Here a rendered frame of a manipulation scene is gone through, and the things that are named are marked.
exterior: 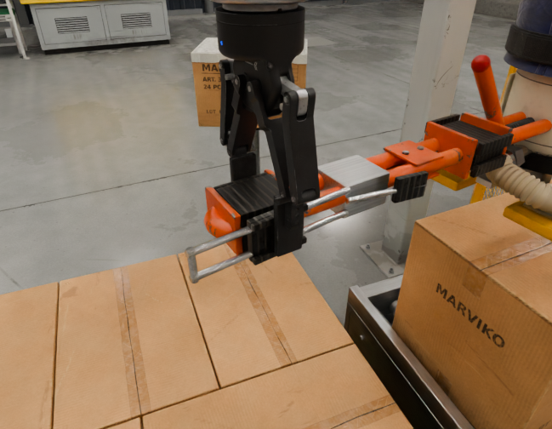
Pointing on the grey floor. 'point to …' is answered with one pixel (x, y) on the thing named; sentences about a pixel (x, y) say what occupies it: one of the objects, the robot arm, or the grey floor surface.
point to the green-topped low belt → (4, 29)
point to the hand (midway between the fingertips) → (264, 209)
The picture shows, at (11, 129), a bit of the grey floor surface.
